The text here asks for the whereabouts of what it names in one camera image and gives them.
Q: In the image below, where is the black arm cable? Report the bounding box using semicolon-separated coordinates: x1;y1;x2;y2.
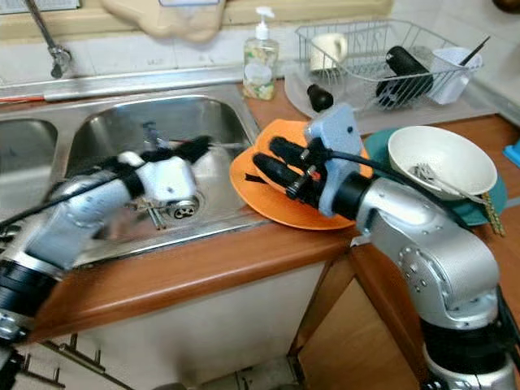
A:
0;162;144;229
321;148;477;209

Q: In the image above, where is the metal fork with gold handle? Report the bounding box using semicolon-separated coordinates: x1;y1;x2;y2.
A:
412;162;504;239

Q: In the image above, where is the wire dish rack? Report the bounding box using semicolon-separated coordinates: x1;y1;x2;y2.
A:
294;17;485;107

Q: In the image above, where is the metal faucet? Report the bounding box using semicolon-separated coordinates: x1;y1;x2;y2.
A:
22;0;75;80

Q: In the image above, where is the thin black utensil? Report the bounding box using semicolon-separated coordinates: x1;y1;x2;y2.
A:
458;34;493;67

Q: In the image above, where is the stainless steel double sink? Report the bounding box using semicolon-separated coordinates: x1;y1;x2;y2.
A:
0;95;266;270

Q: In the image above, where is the metal sink drain strainer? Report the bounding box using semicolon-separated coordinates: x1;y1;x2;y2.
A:
168;197;203;221

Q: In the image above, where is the black tumbler bottle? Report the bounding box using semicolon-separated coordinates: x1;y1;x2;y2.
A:
375;44;434;107

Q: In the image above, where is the cream mug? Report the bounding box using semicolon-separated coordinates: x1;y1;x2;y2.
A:
308;32;349;73

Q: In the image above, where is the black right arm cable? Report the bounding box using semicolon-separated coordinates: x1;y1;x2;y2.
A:
321;148;477;209

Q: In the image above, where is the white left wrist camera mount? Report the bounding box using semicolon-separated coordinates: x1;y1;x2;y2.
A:
137;155;198;205

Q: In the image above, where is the metal cutlery piece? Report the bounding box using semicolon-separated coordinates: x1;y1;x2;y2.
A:
136;201;168;233

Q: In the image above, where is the tan wooden window sill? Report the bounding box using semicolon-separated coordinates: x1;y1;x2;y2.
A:
0;0;396;42

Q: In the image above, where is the brown wooden cabinet door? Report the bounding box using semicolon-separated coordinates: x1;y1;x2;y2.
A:
296;243;432;390

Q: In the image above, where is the grey dish rack drain tray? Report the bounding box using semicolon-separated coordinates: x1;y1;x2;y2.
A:
284;68;497;124

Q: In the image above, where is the blue utensil holder box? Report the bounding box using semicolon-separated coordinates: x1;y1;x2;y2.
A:
503;139;520;170

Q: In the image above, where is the white cutlery cup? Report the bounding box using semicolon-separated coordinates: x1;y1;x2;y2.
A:
428;45;483;106

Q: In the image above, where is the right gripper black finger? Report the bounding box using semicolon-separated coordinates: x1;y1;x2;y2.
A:
269;136;320;167
253;152;312;202

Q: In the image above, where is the white window frame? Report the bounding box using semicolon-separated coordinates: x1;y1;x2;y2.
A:
0;0;46;14

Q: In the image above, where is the dark round hanging utensil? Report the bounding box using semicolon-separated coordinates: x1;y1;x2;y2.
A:
491;0;520;14

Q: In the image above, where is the clear soap pump bottle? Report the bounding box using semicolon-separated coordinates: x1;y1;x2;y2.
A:
241;6;280;102

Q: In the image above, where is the beige hanging cloth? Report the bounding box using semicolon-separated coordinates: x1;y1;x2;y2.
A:
101;0;225;44

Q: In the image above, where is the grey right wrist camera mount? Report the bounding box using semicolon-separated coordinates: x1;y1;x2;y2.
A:
302;102;365;219

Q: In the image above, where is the teal plate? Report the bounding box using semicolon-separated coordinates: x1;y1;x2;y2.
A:
363;128;509;228

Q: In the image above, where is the white cabinet front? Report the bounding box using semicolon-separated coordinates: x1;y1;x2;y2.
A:
41;259;331;390

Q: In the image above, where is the metal cabinet handle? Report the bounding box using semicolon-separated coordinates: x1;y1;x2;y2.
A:
58;340;109;385

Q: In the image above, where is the orange plate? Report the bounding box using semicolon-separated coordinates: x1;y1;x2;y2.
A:
228;144;363;232

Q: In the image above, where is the white bowl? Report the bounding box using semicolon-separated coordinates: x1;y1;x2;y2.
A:
387;125;499;202

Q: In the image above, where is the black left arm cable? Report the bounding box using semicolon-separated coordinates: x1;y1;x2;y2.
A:
0;162;144;229

